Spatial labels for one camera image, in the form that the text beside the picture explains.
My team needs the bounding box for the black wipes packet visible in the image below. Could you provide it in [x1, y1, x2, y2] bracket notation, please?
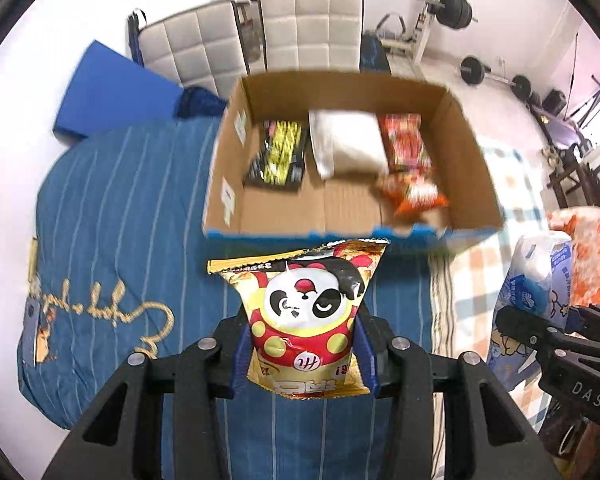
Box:
[242, 119, 308, 193]

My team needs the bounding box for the white padded chair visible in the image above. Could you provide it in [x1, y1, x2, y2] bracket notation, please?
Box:
[139, 0, 251, 98]
[257, 0, 365, 73]

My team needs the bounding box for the short barbell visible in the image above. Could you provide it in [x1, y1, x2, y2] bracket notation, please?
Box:
[459, 56, 533, 101]

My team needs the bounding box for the dark wooden chair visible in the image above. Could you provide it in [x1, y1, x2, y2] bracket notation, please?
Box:
[547, 142, 600, 211]

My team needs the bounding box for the yellow panda snack packet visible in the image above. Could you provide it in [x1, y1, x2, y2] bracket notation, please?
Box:
[207, 240, 391, 401]

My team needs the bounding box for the black blue bench pad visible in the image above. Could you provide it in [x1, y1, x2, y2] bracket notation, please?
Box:
[360, 32, 392, 75]

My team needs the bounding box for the grey curved handle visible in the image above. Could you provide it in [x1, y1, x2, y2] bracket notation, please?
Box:
[377, 12, 408, 41]

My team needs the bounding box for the dark blue cloth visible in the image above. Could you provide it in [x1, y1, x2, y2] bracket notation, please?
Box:
[175, 86, 228, 120]

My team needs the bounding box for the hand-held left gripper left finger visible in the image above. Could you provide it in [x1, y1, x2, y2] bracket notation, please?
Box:
[42, 316, 253, 480]

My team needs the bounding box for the black strap bag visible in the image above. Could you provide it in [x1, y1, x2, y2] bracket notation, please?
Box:
[126, 8, 148, 66]

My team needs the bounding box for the blue foam mat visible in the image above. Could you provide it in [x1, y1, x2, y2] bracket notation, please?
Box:
[52, 40, 186, 146]

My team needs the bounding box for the orange panda snack packet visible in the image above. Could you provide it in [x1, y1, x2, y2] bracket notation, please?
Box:
[372, 170, 451, 221]

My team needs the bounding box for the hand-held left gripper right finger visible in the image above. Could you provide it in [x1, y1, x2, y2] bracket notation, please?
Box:
[355, 310, 563, 480]

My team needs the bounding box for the blue striped blanket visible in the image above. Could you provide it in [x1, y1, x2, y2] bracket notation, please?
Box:
[17, 119, 438, 480]

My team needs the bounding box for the clear plastic item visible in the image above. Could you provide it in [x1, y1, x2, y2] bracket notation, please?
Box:
[29, 237, 41, 301]

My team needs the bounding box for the black speaker box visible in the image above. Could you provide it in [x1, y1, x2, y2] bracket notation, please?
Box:
[542, 89, 567, 116]

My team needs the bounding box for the orange floral blanket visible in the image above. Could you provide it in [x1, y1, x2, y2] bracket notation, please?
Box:
[547, 206, 600, 311]

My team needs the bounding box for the white plastic packet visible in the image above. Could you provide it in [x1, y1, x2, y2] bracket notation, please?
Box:
[307, 108, 388, 180]

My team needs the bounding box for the red snack packet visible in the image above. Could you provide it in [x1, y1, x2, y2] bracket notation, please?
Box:
[377, 112, 436, 173]

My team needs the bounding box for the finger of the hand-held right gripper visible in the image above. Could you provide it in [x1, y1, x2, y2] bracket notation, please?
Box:
[566, 303, 600, 357]
[495, 304, 577, 357]

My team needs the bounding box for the plaid bed sheet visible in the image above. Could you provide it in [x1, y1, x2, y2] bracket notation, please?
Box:
[427, 145, 556, 433]

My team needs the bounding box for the blue tissue pack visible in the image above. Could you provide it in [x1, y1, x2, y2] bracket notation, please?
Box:
[486, 231, 576, 396]

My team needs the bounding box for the cardboard box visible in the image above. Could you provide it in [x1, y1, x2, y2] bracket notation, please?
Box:
[201, 69, 506, 253]

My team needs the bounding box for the blue smartphone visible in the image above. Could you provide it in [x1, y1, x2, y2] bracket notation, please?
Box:
[22, 297, 40, 368]

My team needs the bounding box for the treadmill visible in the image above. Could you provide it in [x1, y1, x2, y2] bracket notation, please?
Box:
[530, 95, 596, 151]

